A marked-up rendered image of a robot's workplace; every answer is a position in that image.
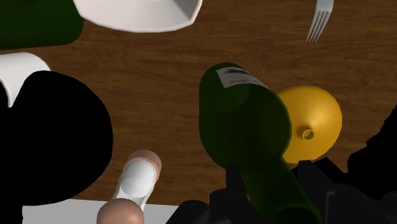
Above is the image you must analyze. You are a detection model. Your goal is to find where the black rounded object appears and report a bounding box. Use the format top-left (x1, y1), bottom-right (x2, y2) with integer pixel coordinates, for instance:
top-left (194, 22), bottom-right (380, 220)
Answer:
top-left (0, 70), bottom-right (114, 224)

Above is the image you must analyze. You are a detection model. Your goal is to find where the dark green rounded object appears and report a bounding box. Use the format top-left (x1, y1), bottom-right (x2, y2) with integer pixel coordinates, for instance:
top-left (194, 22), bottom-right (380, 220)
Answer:
top-left (0, 0), bottom-right (85, 51)

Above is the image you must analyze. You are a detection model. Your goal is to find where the white cup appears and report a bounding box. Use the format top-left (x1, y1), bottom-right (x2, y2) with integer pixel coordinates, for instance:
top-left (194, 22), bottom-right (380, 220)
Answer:
top-left (0, 52), bottom-right (52, 108)

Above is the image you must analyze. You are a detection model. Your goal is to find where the silver fork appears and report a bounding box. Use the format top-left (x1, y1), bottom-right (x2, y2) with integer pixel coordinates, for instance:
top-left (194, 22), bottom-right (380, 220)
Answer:
top-left (305, 0), bottom-right (335, 43)

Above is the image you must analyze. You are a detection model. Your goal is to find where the white bowl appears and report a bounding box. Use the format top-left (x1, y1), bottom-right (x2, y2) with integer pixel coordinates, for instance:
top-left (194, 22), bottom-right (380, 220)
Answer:
top-left (72, 0), bottom-right (204, 34)

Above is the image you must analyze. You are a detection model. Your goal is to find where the white bottle with pink cap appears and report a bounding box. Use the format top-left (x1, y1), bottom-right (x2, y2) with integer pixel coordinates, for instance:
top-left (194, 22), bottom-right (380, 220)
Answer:
top-left (96, 149), bottom-right (162, 224)

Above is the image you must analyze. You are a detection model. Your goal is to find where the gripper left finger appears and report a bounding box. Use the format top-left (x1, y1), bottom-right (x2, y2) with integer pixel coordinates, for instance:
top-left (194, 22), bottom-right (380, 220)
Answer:
top-left (167, 164), bottom-right (265, 224)

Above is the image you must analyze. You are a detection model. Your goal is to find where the yellow funnel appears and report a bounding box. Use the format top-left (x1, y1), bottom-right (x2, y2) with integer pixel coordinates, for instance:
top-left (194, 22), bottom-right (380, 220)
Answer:
top-left (277, 85), bottom-right (344, 165)

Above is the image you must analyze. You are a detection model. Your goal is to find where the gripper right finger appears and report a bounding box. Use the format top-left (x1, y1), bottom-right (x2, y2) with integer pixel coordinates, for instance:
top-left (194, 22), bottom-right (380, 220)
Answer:
top-left (291, 159), bottom-right (397, 224)

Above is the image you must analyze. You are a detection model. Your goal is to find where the green bottle with white label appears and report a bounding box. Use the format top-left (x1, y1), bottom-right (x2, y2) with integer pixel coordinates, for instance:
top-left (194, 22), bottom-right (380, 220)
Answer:
top-left (198, 62), bottom-right (325, 224)

